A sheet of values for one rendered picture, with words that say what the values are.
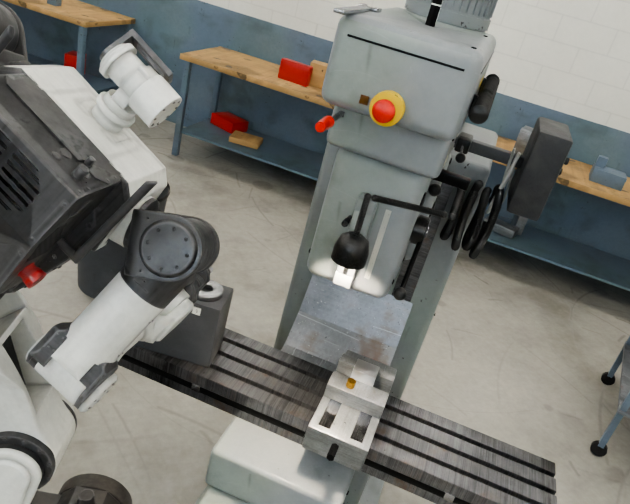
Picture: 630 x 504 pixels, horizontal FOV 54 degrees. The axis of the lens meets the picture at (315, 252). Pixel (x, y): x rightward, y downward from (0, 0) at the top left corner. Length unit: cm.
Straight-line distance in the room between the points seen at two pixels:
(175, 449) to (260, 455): 119
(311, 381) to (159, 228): 92
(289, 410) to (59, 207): 95
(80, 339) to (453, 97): 71
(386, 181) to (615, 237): 472
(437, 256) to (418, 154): 65
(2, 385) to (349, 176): 76
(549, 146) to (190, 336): 99
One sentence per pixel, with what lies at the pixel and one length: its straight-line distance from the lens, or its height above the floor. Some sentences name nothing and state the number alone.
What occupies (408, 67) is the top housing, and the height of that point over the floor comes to 183.
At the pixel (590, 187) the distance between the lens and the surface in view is 489.
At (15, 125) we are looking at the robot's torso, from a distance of 85.
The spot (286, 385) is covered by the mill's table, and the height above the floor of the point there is 94.
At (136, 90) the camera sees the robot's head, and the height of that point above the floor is 174.
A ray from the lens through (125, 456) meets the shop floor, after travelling 271.
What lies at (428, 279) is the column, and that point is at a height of 119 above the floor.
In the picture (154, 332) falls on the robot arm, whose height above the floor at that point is 128.
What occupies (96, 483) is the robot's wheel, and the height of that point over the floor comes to 60.
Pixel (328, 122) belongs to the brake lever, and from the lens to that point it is 112.
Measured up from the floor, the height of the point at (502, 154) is 163.
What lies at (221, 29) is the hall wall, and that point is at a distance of 611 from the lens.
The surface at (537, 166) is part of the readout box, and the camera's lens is 155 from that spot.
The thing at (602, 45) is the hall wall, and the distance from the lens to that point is 554.
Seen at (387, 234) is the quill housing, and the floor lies 148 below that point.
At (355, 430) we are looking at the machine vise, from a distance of 151.
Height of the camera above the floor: 199
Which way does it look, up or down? 27 degrees down
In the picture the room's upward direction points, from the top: 15 degrees clockwise
